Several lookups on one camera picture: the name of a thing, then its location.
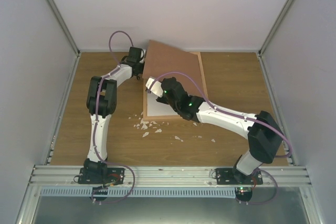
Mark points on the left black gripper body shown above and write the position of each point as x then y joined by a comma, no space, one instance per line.
140,69

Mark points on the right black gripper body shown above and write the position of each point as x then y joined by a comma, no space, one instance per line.
169,103

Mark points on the brown frame backing board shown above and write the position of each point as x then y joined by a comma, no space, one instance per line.
162,58

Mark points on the light wooden picture frame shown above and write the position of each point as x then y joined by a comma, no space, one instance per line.
157,118

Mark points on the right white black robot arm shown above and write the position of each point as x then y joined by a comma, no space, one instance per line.
260,130

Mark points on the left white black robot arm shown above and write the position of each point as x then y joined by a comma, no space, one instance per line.
102,102

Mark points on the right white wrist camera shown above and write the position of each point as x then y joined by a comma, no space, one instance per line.
154,86

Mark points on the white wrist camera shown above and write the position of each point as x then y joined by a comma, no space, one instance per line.
143,54
154,86

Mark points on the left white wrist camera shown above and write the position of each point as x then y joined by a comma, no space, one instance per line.
143,54

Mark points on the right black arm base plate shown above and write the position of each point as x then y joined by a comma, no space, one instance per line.
231,176

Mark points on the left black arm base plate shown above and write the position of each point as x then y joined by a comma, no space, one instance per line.
113,176

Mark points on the slotted grey cable duct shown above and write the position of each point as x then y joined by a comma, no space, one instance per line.
118,192

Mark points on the left aluminium corner post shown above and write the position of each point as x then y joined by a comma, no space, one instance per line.
53,7

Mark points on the aluminium corner post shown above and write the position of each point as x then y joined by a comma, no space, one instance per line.
281,16
53,7

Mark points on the aluminium front mounting rail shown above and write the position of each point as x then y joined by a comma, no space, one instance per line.
172,176

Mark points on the right aluminium corner post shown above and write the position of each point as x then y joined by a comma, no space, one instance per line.
281,16

